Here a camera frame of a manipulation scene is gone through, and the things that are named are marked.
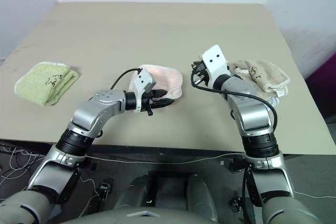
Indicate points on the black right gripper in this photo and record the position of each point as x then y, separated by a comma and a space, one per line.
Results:
202, 75

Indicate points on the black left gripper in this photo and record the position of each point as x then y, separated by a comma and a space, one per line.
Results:
147, 100

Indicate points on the pink towel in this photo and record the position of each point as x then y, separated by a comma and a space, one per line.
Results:
170, 79

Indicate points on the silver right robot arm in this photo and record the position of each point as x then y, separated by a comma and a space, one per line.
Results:
252, 113

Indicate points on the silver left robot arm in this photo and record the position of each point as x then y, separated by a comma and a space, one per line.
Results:
86, 113

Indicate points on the beige folded towel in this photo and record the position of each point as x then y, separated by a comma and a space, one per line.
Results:
265, 73

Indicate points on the green folded towel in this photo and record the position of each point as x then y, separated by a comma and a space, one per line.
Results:
44, 82

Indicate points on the black table brace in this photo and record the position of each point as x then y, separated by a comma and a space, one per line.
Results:
237, 165

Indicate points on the dark rounded robot leg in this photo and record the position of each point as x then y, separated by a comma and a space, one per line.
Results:
200, 195
134, 192

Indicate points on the black floor clamp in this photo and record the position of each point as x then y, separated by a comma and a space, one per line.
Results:
104, 191
237, 204

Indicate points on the grey robot torso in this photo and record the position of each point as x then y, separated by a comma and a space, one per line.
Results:
141, 216

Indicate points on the magenta panel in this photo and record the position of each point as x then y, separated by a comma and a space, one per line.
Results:
324, 66

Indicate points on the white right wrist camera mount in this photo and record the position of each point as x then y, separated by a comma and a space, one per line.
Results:
214, 58

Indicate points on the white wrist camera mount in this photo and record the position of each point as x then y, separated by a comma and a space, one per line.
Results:
214, 58
143, 77

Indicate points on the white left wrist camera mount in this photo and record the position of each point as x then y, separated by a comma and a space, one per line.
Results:
143, 77

